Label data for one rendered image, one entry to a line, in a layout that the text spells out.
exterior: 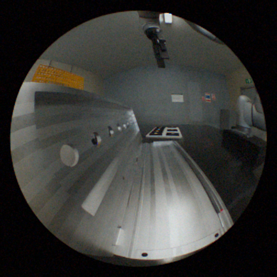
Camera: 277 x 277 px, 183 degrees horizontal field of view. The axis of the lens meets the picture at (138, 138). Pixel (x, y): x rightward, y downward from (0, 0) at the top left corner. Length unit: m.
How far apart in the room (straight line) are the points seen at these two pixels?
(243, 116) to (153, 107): 2.24
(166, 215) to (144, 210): 0.04
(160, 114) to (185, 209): 2.40
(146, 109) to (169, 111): 0.67
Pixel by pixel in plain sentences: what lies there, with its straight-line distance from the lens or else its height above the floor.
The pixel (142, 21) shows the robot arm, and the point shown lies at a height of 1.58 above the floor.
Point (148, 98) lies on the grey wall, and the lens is 2.52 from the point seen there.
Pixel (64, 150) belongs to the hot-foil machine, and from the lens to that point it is 0.26.
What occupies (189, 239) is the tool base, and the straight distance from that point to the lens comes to 0.16.
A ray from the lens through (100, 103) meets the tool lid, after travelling 0.16.
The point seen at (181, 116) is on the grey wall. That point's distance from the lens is 2.54.
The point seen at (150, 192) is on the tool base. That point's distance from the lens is 0.18.
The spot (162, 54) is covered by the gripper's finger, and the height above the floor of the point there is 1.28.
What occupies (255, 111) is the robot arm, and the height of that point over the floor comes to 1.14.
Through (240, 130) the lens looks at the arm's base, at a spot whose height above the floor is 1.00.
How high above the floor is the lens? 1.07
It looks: 16 degrees down
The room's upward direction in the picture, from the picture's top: 5 degrees counter-clockwise
